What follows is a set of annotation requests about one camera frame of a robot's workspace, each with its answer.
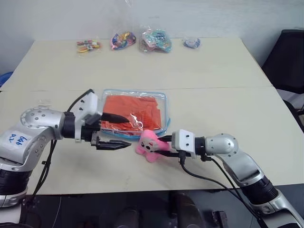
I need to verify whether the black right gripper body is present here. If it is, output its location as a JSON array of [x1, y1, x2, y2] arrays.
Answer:
[[170, 134, 181, 159]]

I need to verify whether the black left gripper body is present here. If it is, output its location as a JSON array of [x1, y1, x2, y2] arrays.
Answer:
[[80, 113, 104, 150]]

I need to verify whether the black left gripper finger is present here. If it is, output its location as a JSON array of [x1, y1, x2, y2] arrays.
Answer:
[[95, 139, 133, 152], [100, 113, 132, 124]]

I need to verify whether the pink plush toy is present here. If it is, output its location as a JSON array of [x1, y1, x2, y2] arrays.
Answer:
[[135, 130, 171, 164]]

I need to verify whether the clear plastic zipper pouch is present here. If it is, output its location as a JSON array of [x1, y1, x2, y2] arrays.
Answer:
[[100, 88, 172, 140]]

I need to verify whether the orange cloth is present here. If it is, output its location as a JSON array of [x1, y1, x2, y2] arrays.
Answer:
[[103, 95, 167, 136]]

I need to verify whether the bag of yellow orange clips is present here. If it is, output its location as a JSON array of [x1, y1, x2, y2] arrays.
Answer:
[[75, 38, 104, 56]]

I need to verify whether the bag of pink colourful trinkets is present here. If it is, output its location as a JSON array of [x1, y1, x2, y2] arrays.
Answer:
[[109, 30, 138, 51]]

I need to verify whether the large bag of teal bands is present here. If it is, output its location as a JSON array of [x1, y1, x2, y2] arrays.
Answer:
[[125, 0, 174, 55]]

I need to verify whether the small bag of blue bands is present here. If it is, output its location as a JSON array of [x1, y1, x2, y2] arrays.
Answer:
[[181, 37, 202, 49]]

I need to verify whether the blue plastic object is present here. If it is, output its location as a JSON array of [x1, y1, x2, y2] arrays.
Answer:
[[0, 71, 13, 89]]

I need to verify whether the black chair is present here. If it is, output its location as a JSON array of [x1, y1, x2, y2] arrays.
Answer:
[[261, 29, 304, 135]]

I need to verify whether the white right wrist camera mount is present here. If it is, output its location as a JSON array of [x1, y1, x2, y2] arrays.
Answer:
[[171, 129, 197, 159]]

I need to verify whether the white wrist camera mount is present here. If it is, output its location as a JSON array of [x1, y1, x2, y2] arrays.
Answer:
[[71, 91, 104, 143], [171, 129, 197, 159]]

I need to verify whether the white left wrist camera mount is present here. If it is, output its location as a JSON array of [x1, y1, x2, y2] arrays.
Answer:
[[71, 91, 104, 143]]

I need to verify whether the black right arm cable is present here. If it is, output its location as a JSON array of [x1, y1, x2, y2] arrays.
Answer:
[[178, 152, 270, 228]]

